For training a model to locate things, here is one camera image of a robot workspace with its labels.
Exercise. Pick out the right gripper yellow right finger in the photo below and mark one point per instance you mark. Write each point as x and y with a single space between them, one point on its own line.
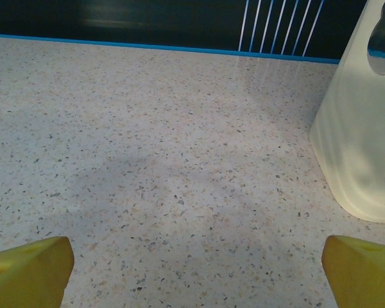
365 276

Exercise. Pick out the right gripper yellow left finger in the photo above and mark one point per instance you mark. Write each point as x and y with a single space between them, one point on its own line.
25 276

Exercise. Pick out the cream knife holder orange rim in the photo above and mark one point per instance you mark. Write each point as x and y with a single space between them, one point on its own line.
356 144

